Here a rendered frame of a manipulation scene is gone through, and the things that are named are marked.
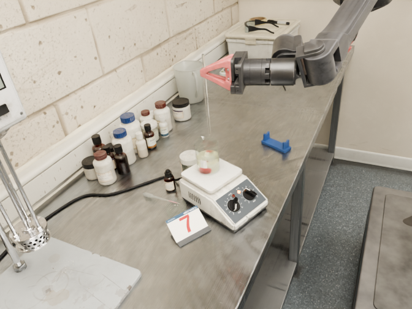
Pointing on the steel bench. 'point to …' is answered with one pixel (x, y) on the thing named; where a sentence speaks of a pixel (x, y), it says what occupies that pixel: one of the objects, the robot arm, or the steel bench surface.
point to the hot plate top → (211, 183)
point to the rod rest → (276, 143)
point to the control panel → (246, 206)
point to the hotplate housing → (203, 203)
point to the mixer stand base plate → (66, 280)
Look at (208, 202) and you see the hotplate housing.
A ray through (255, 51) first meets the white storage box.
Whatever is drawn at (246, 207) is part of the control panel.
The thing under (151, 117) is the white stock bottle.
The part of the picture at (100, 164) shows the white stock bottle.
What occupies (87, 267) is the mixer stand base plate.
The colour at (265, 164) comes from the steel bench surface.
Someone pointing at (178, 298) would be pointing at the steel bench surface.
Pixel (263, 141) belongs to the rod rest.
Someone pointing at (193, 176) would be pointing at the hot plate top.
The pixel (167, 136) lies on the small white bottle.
